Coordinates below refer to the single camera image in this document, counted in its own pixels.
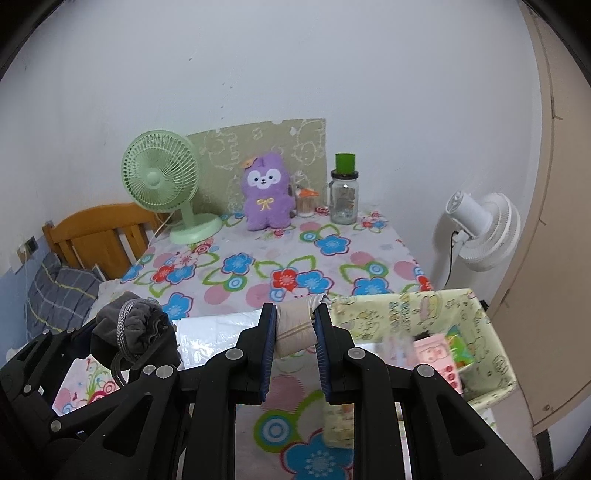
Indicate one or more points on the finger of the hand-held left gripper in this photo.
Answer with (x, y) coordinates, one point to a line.
(92, 406)
(55, 341)

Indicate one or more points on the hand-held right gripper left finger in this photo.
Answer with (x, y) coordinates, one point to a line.
(266, 364)

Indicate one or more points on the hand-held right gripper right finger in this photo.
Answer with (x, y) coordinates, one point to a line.
(323, 369)

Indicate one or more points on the beige sock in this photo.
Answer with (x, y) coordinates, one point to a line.
(298, 327)

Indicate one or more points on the cartoon printed tissue pack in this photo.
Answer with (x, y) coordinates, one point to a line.
(398, 349)

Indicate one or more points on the grey sock bundle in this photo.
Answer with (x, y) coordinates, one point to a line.
(138, 323)

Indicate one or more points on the pink cartoon packet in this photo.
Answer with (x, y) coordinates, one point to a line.
(436, 362)

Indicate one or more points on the green snack packet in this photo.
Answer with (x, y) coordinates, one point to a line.
(461, 348)

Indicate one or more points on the green patterned storage box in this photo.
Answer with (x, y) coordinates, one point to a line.
(485, 332)

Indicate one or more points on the grey plaid pillow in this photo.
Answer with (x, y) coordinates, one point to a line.
(64, 290)

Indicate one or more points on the clear plastic bag pack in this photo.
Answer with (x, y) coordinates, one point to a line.
(212, 337)

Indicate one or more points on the white bedding cloth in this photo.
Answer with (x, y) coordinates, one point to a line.
(113, 288)

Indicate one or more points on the floral tablecloth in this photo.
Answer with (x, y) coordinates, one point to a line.
(286, 258)

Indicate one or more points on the wooden bed headboard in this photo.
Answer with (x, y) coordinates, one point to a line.
(92, 235)

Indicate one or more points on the purple plush toy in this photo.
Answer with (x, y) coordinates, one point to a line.
(268, 198)

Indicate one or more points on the cotton swab jar orange lid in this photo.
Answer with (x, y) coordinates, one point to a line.
(305, 203)

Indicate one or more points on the glass jar with green lid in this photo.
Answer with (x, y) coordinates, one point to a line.
(344, 201)

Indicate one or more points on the green desk fan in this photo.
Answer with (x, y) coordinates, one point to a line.
(159, 177)

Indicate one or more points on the white standing fan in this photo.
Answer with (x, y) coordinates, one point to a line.
(489, 230)

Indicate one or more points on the green patterned cardboard panel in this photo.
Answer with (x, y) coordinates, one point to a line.
(304, 138)

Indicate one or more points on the beige wooden door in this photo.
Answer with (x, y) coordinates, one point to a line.
(554, 277)

